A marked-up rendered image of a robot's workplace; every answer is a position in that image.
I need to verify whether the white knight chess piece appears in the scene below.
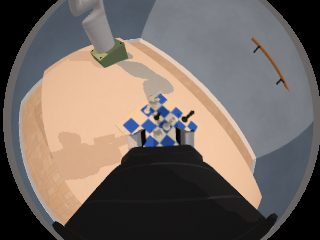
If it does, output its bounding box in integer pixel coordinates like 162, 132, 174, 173
154, 128, 164, 138

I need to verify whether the white chess rook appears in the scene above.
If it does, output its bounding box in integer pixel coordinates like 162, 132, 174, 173
152, 97, 160, 108

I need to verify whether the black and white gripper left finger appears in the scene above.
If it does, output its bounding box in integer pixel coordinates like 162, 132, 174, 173
127, 129, 146, 151

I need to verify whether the blue and cream chessboard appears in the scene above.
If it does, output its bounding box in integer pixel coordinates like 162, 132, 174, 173
116, 90, 202, 147

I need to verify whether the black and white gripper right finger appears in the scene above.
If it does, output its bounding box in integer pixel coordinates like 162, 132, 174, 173
175, 127, 194, 147

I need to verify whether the black chess king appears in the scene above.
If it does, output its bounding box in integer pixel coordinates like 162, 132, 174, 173
181, 110, 195, 123

